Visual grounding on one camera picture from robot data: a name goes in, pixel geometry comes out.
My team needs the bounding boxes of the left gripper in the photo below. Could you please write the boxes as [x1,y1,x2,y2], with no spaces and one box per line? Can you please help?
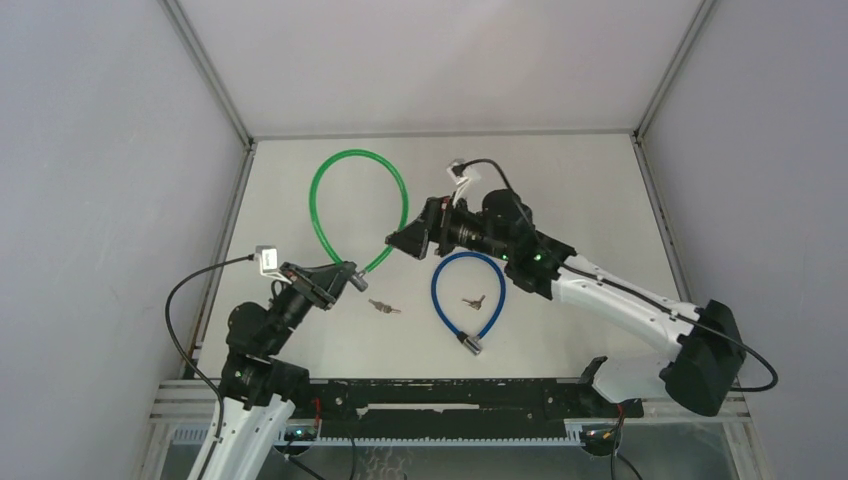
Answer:
[265,260,356,354]

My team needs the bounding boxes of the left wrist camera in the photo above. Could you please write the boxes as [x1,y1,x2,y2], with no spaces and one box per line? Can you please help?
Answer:
[254,245,282,279]

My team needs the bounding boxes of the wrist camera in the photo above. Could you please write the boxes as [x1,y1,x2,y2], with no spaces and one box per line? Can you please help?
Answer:
[446,159,481,207]
[254,245,282,279]

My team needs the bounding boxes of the right camera cable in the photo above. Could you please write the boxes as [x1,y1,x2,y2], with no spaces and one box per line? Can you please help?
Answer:
[463,158,780,393]

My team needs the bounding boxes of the green cable lock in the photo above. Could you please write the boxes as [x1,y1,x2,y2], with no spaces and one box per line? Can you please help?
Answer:
[308,148,410,292]

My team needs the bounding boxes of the green lock keys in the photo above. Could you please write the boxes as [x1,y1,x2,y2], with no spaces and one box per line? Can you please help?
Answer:
[368,299,400,314]

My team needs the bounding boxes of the blue lock keys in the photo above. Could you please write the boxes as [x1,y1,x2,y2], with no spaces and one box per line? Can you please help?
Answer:
[462,295,486,310]

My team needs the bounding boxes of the blue cable lock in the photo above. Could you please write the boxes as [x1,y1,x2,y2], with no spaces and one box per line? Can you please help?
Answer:
[430,251,507,357]

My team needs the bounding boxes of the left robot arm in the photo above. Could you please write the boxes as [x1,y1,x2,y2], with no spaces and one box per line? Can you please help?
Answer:
[188,254,357,479]

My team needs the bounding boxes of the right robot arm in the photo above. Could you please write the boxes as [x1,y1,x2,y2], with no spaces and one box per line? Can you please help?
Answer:
[386,189,747,417]

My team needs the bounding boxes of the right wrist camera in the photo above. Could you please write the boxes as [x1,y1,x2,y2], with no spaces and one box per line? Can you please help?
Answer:
[446,159,481,207]

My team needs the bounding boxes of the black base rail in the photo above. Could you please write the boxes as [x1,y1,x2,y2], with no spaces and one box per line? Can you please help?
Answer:
[277,378,644,442]

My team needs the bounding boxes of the white cable duct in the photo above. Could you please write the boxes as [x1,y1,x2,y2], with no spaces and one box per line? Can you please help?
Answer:
[171,425,320,446]

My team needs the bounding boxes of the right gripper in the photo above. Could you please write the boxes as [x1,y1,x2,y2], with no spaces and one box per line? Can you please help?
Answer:
[386,192,511,263]

